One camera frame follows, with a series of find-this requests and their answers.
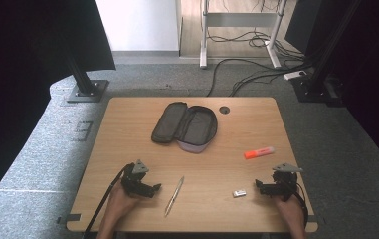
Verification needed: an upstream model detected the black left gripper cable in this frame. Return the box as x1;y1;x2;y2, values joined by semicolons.
83;162;135;239

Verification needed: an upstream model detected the tangle of black cables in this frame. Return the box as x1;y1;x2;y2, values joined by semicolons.
206;0;307;69

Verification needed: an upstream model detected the black floor cable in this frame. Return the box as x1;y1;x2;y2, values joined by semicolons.
206;58;307;98

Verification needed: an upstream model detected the orange highlighter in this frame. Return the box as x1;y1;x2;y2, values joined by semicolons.
243;146;276;160

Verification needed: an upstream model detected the person's left hand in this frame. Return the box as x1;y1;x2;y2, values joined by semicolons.
105;181;142;221

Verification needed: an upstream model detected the white power strip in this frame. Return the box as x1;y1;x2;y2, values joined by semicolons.
283;70;308;82

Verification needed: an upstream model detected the black curtain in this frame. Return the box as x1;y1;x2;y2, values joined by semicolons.
284;0;379;175
0;0;117;218

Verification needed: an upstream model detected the black metal stand with base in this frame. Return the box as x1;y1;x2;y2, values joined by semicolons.
290;0;364;105
65;54;110;104

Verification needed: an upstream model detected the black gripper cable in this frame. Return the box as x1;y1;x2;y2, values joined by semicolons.
83;162;135;239
290;185;309;230

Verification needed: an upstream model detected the silver pen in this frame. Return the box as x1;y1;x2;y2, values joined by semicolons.
163;175;185;217

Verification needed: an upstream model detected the person's right hand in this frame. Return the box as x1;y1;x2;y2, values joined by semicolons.
273;193;307;230

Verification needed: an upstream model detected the dark table corner bracket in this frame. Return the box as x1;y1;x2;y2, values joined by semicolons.
56;213;83;225

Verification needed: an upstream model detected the white desk frame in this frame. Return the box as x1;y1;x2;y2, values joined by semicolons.
199;0;289;70

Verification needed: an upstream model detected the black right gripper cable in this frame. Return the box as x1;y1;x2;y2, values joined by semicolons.
290;185;309;230

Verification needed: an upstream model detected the dark grey pencil case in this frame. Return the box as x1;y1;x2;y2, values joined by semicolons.
150;101;219;154

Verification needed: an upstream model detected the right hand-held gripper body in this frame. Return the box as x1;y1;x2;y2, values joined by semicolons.
271;162;304;202

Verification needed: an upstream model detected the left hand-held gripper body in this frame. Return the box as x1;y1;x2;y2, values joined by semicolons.
120;159;150;197

